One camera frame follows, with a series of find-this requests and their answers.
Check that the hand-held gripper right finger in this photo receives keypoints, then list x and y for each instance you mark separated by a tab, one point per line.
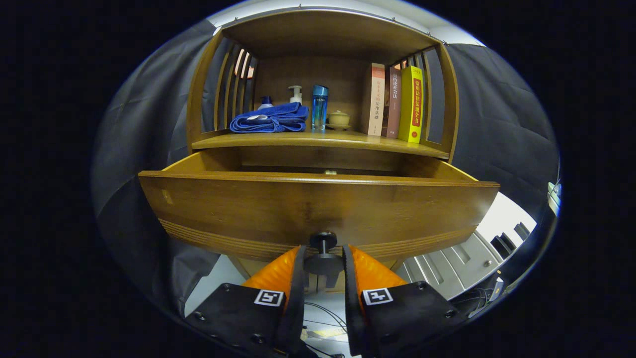
352	303

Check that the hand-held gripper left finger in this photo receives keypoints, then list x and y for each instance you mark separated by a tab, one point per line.
297	298

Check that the wooden drawer with black knob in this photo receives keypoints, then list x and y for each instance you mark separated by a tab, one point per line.
248	214

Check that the yellow paper scrap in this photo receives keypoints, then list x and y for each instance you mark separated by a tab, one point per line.
325	333

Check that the small white adapter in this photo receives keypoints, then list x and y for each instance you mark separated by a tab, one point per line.
497	289

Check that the white device with black slots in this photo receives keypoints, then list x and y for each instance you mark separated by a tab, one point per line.
502	214

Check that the blue folded towel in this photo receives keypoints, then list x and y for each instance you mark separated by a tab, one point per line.
278	119

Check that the beige lidded tea bowl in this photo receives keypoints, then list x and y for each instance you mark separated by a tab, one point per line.
339	119

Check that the blue glass bottle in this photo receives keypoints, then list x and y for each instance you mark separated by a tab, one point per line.
319	109

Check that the small blue-capped white bottle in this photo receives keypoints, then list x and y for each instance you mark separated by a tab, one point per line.
266	103

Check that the white pump bottle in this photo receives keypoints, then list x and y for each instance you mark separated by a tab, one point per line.
296	97

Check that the brown book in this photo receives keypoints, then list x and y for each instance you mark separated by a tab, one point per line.
393	104

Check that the cream book with orange band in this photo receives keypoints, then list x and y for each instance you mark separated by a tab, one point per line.
377	99

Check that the yellow book with red label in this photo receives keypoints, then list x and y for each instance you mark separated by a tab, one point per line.
411	104

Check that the white and green object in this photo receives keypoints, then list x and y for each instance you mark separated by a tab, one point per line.
553	191

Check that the black backdrop cloth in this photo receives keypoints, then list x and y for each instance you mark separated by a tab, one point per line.
139	124

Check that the wooden cabinet frame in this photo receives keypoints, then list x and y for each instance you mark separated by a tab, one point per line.
308	74

